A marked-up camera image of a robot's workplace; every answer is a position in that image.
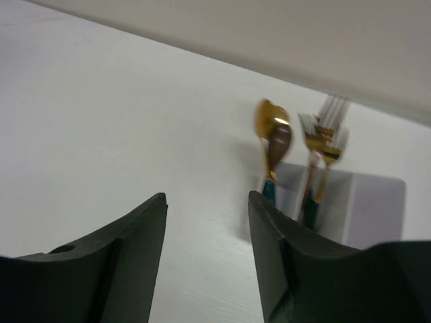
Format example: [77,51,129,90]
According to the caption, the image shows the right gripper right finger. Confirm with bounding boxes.
[248,191,430,322]

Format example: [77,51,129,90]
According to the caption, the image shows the gold round spoon green handle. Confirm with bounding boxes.
[262,124,292,204]

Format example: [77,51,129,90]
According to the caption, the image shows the gold fork green handle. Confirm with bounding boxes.
[317,95,351,136]
[311,127,349,220]

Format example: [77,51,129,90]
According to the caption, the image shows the white divided utensil container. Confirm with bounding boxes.
[276,163,407,249]

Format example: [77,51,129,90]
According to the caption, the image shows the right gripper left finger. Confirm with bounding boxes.
[1,193,168,322]

